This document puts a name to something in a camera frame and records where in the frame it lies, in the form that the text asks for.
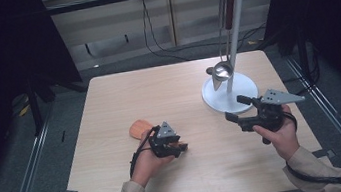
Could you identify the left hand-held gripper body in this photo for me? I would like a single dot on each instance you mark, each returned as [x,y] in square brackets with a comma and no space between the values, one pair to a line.
[162,137]

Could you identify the white utensil rack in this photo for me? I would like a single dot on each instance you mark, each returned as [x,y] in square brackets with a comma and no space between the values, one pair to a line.
[242,94]

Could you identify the black metal stand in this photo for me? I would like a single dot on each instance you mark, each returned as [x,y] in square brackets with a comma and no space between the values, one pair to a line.
[34,105]
[304,57]

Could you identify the person's right hand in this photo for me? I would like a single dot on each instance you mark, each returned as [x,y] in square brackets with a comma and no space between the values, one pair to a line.
[282,141]

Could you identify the person's left hand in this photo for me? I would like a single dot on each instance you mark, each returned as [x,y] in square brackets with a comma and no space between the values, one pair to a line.
[147,163]

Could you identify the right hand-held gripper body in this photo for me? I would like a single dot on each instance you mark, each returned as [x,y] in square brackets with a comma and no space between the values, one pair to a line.
[271,112]

